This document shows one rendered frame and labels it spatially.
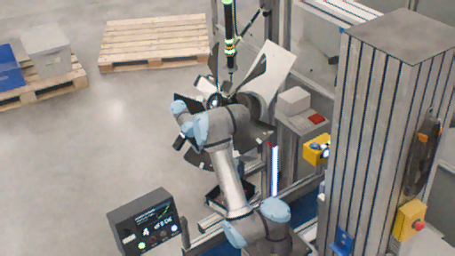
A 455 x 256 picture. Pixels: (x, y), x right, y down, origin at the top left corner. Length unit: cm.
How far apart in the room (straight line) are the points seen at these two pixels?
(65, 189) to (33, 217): 32
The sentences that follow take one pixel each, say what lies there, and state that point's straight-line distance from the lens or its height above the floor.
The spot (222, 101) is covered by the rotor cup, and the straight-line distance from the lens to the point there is 250.
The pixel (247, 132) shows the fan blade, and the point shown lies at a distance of 241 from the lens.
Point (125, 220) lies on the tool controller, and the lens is 196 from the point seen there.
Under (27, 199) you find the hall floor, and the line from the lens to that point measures 411.
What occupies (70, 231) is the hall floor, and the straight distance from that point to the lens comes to 374.
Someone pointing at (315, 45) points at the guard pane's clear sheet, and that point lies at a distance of 297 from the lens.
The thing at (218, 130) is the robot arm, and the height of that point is 156.
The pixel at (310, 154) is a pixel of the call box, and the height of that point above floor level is 104.
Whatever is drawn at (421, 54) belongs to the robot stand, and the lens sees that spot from 136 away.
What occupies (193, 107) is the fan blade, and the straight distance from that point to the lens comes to 271.
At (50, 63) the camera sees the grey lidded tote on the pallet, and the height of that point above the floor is 31.
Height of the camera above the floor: 267
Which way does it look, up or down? 38 degrees down
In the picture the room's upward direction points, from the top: 4 degrees counter-clockwise
